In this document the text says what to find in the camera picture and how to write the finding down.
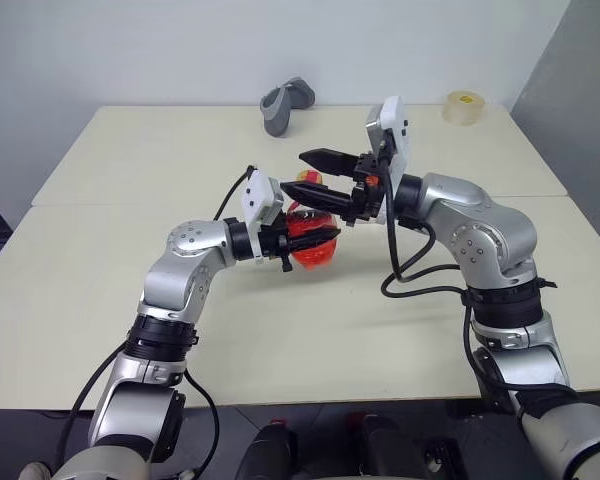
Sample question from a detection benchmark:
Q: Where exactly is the translucent tape roll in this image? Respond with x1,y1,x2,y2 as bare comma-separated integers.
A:
442,89,487,126

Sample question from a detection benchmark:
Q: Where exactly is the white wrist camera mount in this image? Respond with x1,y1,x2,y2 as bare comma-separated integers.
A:
363,95,412,226
238,169,285,264

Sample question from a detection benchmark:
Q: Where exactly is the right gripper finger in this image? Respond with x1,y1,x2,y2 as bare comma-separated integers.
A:
299,148,361,177
279,180,354,221

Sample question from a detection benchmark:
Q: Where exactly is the grey fabric object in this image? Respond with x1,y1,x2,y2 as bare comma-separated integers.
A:
259,76,317,138

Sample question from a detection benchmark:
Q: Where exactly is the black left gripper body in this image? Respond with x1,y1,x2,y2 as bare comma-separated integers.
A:
257,223,296,274

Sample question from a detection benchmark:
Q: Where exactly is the clear plastic bottle red drink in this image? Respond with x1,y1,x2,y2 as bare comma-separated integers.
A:
285,199,339,272

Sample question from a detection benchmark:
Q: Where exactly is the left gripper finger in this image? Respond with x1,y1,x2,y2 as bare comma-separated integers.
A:
290,228,341,254

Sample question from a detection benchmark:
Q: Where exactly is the grey partition panel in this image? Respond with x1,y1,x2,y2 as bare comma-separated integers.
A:
509,0,600,261

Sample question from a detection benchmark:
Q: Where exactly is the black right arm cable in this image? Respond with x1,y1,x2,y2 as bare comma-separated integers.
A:
377,144,574,401

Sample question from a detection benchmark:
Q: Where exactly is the brown shoe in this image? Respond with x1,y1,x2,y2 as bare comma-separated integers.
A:
18,460,52,480

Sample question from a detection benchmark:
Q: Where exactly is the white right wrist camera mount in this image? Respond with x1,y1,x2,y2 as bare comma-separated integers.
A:
363,95,412,226

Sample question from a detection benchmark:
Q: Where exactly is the black rounded shape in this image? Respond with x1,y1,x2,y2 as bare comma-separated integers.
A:
347,412,421,480
237,422,299,480

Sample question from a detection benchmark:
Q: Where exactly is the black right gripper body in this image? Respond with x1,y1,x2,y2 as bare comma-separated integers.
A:
347,152,385,226

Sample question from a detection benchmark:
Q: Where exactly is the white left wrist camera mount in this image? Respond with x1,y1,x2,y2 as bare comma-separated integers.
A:
238,169,285,264

